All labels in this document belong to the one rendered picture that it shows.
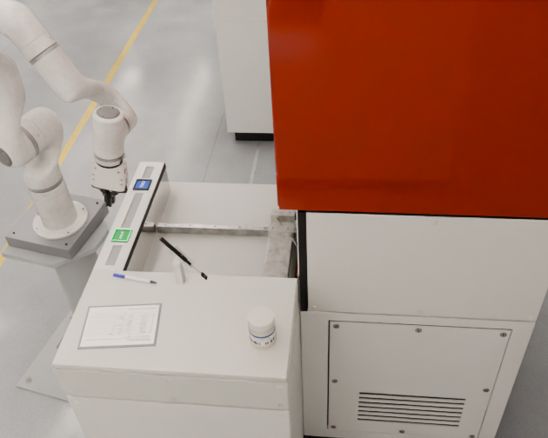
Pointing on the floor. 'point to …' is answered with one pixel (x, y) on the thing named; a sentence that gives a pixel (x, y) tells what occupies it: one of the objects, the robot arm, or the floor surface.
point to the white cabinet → (190, 416)
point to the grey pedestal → (75, 280)
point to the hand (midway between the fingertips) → (110, 199)
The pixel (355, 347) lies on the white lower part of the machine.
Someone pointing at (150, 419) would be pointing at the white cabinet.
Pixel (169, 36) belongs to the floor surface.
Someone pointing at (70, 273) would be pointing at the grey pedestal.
